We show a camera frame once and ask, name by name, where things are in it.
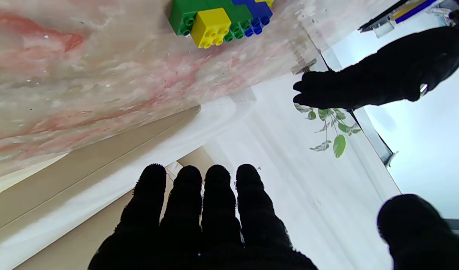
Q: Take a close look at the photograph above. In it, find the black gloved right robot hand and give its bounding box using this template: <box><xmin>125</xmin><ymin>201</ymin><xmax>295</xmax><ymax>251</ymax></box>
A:
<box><xmin>88</xmin><ymin>163</ymin><xmax>459</xmax><ymax>270</ymax></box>

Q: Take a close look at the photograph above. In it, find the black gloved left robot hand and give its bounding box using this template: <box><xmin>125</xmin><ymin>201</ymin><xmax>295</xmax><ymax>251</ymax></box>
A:
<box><xmin>292</xmin><ymin>21</ymin><xmax>459</xmax><ymax>110</ymax></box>

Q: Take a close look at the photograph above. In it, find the green toy brick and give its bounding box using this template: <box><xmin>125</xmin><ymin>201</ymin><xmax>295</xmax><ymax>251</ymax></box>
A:
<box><xmin>209</xmin><ymin>0</ymin><xmax>253</xmax><ymax>40</ymax></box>
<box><xmin>168</xmin><ymin>0</ymin><xmax>211</xmax><ymax>36</ymax></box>

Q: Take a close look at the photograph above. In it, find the broad leaf potted plant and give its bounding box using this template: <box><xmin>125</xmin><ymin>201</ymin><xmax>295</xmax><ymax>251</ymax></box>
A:
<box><xmin>293</xmin><ymin>103</ymin><xmax>362</xmax><ymax>159</ymax></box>

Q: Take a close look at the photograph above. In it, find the white sheer curtain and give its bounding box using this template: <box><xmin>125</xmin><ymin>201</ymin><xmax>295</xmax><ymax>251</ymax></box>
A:
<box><xmin>199</xmin><ymin>67</ymin><xmax>402</xmax><ymax>270</ymax></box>

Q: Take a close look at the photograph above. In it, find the dark window frame bar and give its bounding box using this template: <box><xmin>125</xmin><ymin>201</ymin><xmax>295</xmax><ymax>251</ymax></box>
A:
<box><xmin>348</xmin><ymin>108</ymin><xmax>399</xmax><ymax>168</ymax></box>

